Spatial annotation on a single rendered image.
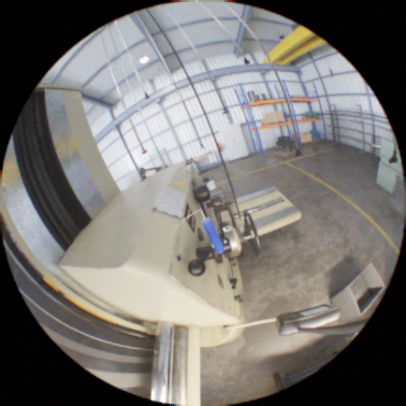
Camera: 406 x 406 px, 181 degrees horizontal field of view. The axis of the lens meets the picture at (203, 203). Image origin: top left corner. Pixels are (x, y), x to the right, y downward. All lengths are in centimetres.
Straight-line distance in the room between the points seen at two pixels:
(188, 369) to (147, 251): 81
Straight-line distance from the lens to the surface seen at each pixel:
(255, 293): 210
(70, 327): 85
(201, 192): 50
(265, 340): 203
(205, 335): 151
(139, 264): 22
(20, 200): 81
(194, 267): 23
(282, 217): 193
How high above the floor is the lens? 202
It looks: 28 degrees down
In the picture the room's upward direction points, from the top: 24 degrees counter-clockwise
